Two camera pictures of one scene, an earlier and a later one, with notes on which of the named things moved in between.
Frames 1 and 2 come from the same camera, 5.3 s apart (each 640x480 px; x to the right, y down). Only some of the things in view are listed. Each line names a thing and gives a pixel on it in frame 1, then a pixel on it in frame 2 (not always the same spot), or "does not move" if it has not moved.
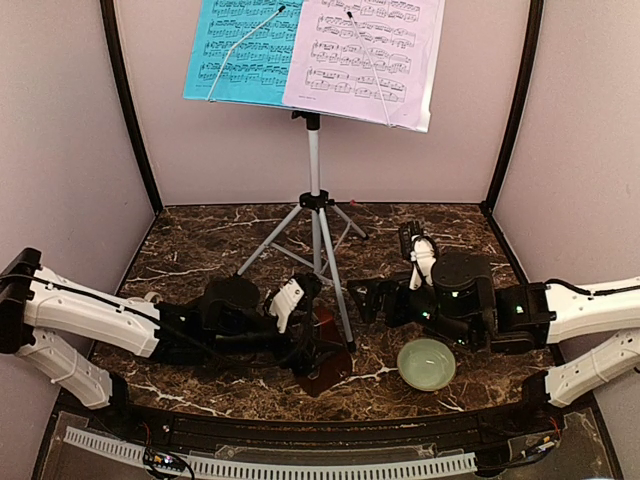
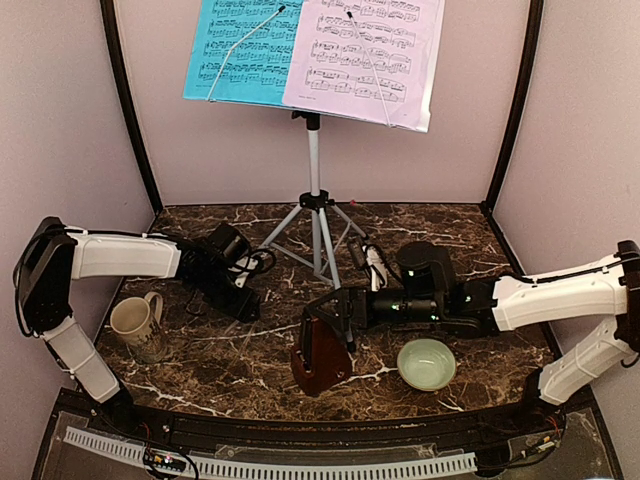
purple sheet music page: x=366 y=60 does not move
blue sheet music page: x=243 y=50 does not move
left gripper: x=306 y=361 to x=241 y=309
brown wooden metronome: x=334 y=368 does not move
